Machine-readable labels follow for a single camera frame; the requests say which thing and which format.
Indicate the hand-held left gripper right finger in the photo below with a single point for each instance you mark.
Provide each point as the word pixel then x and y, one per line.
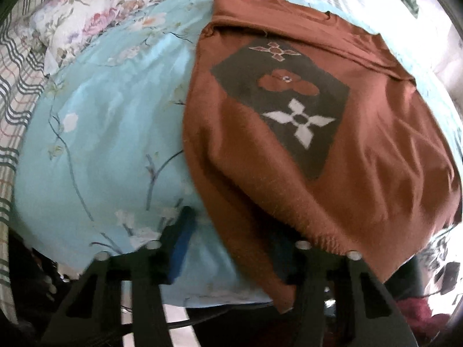
pixel 311 271

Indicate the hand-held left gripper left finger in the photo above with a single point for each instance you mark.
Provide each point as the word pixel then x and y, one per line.
pixel 179 251

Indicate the brown flower print sweater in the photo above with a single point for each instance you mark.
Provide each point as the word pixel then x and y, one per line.
pixel 318 159

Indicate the dark red cloth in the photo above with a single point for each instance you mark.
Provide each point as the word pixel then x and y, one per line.
pixel 416 314

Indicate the light blue floral bedsheet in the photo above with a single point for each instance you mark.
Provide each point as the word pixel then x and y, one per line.
pixel 108 144

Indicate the green plaid bed cover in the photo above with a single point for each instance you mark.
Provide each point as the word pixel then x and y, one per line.
pixel 18 79

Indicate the white floral pillow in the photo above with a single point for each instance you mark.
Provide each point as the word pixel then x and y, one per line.
pixel 90 18

